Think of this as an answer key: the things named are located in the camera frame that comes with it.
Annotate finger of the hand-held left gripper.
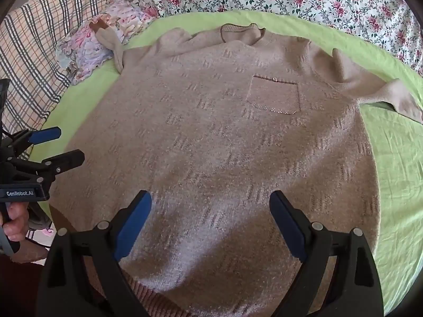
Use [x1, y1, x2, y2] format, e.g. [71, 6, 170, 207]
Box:
[7, 126, 62, 154]
[10, 150, 85, 185]

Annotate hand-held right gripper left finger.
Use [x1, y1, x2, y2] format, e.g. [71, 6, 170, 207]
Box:
[36, 190, 156, 317]

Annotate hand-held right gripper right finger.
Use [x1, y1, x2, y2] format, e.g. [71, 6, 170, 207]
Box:
[269, 190, 385, 317]

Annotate beige knitted sweater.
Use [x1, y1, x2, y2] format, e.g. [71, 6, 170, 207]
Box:
[49, 23, 423, 317]

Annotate person's left hand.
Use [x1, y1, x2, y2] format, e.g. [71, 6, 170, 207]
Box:
[0, 201, 30, 243]

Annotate plaid blanket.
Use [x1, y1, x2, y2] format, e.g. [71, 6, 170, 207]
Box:
[0, 0, 128, 159]

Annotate pastel floral pillow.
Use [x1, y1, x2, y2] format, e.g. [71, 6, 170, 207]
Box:
[54, 0, 159, 86]

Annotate light green bed sheet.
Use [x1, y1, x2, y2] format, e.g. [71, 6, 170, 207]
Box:
[31, 9, 423, 317]

